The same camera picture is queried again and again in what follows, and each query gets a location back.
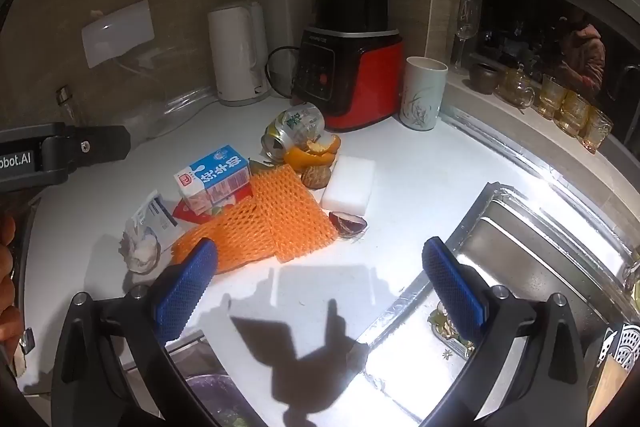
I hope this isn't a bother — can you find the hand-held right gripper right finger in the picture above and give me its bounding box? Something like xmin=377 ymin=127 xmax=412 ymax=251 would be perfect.
xmin=420 ymin=236 xmax=593 ymax=427

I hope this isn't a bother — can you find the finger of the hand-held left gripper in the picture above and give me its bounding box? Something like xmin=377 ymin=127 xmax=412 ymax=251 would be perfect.
xmin=67 ymin=125 xmax=132 ymax=168

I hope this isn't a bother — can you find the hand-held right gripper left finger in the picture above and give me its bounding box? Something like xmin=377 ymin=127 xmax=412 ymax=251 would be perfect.
xmin=50 ymin=237 xmax=221 ymax=427

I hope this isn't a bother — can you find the blue and white milk carton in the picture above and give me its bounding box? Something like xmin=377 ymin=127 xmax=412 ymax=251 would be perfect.
xmin=173 ymin=144 xmax=251 ymax=214

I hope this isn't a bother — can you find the white sponge block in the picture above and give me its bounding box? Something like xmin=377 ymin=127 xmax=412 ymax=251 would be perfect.
xmin=320 ymin=155 xmax=377 ymax=212

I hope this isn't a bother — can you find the person's left hand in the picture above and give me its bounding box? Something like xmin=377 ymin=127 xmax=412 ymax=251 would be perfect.
xmin=0 ymin=214 xmax=23 ymax=358

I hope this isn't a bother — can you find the floral plate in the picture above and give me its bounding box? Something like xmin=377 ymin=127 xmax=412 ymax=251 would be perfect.
xmin=427 ymin=299 xmax=483 ymax=360

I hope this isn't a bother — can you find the glass bottle with metal cap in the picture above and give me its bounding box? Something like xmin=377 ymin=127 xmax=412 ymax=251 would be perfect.
xmin=55 ymin=87 xmax=88 ymax=128

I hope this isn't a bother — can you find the crumpled white tissue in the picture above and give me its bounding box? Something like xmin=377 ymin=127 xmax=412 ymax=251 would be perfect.
xmin=119 ymin=227 xmax=162 ymax=275

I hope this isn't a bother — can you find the clear plastic bag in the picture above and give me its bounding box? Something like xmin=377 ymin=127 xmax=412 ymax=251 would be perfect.
xmin=120 ymin=97 xmax=211 ymax=142

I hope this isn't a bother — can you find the orange foam fruit net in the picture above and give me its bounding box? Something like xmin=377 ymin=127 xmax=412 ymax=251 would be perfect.
xmin=249 ymin=164 xmax=339 ymax=264
xmin=170 ymin=198 xmax=275 ymax=276

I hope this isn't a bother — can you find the red snack wrapper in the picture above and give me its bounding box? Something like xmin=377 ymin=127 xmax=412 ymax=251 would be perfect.
xmin=172 ymin=187 xmax=253 ymax=225

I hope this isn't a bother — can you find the white and blue paper packet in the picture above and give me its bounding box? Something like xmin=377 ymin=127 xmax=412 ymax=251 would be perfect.
xmin=134 ymin=189 xmax=183 ymax=243

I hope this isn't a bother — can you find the stainless steel sink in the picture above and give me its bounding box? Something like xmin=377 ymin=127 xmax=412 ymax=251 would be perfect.
xmin=360 ymin=182 xmax=640 ymax=427

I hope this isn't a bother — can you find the purple passion fruit shell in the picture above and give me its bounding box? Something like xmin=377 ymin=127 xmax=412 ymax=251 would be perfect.
xmin=327 ymin=210 xmax=369 ymax=239

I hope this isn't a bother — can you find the white electric kettle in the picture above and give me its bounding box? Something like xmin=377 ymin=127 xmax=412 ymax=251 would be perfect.
xmin=207 ymin=1 xmax=273 ymax=108

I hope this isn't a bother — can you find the brown nut shell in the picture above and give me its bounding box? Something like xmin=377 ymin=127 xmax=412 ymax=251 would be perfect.
xmin=301 ymin=164 xmax=333 ymax=190

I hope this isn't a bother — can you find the black white patterned container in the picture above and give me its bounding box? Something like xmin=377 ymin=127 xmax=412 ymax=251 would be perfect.
xmin=600 ymin=322 xmax=640 ymax=388

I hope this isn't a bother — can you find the orange peel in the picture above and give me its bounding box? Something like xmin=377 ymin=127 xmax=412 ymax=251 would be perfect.
xmin=282 ymin=133 xmax=342 ymax=172

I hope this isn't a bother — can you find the white floral ceramic cup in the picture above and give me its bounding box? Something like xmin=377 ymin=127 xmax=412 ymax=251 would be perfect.
xmin=398 ymin=56 xmax=448 ymax=131

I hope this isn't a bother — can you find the amber glass teapot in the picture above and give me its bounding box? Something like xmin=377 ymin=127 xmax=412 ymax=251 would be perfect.
xmin=495 ymin=66 xmax=536 ymax=109

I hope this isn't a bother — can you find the dark ceramic bowl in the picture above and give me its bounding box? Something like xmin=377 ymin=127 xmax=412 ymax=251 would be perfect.
xmin=468 ymin=63 xmax=502 ymax=95

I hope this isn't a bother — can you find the red and black blender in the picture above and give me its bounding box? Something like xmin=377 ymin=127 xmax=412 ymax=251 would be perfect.
xmin=291 ymin=0 xmax=410 ymax=132

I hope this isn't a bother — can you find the wine glass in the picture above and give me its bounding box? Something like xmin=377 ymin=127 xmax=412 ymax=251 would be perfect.
xmin=452 ymin=0 xmax=480 ymax=75

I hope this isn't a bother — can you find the dark window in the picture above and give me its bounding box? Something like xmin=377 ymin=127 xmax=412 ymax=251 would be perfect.
xmin=460 ymin=0 xmax=640 ymax=148

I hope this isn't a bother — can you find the white wall socket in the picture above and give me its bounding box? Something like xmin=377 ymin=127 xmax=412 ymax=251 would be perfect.
xmin=81 ymin=0 xmax=155 ymax=68

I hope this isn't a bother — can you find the black power cable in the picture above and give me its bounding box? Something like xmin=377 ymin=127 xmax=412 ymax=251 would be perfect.
xmin=265 ymin=46 xmax=301 ymax=100

